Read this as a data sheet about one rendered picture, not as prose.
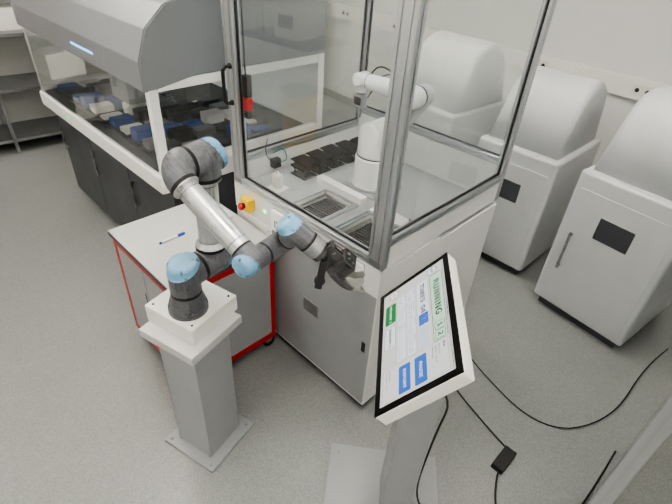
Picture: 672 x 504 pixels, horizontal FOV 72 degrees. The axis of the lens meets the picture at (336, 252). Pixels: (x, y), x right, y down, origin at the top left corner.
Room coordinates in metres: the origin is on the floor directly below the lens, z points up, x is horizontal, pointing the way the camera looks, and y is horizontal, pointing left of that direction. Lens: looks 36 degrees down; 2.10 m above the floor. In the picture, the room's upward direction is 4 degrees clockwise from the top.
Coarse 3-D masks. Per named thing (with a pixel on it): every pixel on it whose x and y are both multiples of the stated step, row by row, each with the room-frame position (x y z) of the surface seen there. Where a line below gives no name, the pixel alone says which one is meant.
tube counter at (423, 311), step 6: (420, 306) 1.11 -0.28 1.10; (426, 306) 1.10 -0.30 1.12; (420, 312) 1.09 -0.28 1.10; (426, 312) 1.07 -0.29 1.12; (420, 318) 1.06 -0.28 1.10; (426, 318) 1.04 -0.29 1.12; (420, 324) 1.04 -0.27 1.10; (426, 324) 1.02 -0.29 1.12; (420, 330) 1.01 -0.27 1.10; (426, 330) 0.99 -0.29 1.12; (420, 336) 0.99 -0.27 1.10; (426, 336) 0.97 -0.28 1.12; (420, 342) 0.96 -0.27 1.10; (426, 342) 0.95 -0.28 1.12; (420, 348) 0.94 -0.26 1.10
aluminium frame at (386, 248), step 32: (224, 0) 2.15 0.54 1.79; (416, 0) 1.50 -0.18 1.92; (224, 32) 2.16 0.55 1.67; (416, 32) 1.49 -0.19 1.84; (544, 32) 2.16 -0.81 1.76; (416, 64) 1.50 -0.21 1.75; (384, 128) 1.53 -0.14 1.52; (512, 128) 2.16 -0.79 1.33; (384, 160) 1.53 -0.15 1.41; (256, 192) 2.04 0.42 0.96; (384, 192) 1.51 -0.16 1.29; (480, 192) 2.01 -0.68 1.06; (320, 224) 1.74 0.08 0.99; (384, 224) 1.50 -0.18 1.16; (416, 224) 1.63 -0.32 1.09; (448, 224) 1.83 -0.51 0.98; (384, 256) 1.49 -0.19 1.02
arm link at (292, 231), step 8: (288, 216) 1.19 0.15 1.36; (296, 216) 1.21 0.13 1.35; (280, 224) 1.18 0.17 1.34; (288, 224) 1.17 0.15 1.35; (296, 224) 1.18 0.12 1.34; (304, 224) 1.20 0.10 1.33; (280, 232) 1.17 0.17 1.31; (288, 232) 1.16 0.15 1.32; (296, 232) 1.16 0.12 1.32; (304, 232) 1.17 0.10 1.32; (312, 232) 1.19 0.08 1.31; (280, 240) 1.18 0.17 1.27; (288, 240) 1.17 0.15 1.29; (296, 240) 1.16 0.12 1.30; (304, 240) 1.16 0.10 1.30; (312, 240) 1.17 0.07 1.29; (304, 248) 1.16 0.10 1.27
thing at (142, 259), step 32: (128, 224) 1.97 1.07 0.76; (160, 224) 1.99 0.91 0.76; (192, 224) 2.01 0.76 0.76; (128, 256) 1.79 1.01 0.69; (160, 256) 1.72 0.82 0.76; (128, 288) 1.88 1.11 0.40; (160, 288) 1.58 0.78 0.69; (224, 288) 1.69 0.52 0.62; (256, 288) 1.82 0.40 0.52; (256, 320) 1.81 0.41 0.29
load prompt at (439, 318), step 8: (440, 272) 1.21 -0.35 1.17; (432, 280) 1.20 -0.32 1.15; (440, 280) 1.17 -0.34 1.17; (432, 288) 1.16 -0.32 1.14; (440, 288) 1.13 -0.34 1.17; (432, 296) 1.12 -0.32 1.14; (440, 296) 1.10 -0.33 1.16; (432, 304) 1.09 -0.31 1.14; (440, 304) 1.06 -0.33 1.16; (432, 312) 1.05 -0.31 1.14; (440, 312) 1.03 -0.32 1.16; (432, 320) 1.02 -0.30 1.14; (440, 320) 1.00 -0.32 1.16; (440, 328) 0.97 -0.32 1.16; (440, 336) 0.94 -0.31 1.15
